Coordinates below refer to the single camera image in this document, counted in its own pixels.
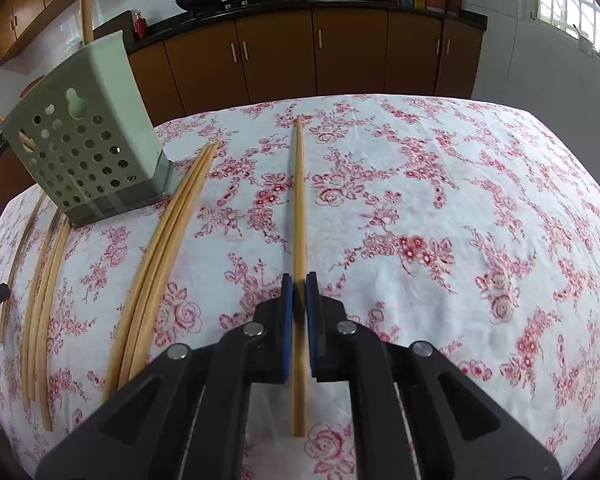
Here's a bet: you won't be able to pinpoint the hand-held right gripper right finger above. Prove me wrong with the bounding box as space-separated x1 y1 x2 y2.
305 271 563 480

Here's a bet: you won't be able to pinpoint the brown wooden base cabinets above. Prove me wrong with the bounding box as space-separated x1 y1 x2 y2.
0 7 483 226

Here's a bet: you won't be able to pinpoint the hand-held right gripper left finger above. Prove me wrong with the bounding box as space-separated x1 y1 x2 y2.
35 272 296 480

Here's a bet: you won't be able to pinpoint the red floral tablecloth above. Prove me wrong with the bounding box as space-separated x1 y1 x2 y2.
0 92 600 480

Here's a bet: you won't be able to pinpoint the black kitchen countertop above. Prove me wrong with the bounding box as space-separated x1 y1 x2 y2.
92 0 488 53

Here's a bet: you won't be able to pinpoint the green perforated utensil holder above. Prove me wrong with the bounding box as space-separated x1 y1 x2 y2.
0 30 173 228

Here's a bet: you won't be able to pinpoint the dark cutting board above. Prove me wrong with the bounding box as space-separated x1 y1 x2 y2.
92 10 133 43

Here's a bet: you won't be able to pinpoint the brown wooden wall cabinets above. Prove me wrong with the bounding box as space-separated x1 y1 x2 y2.
0 0 136 68

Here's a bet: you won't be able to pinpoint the red basin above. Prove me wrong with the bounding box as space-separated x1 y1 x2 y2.
19 76 47 98

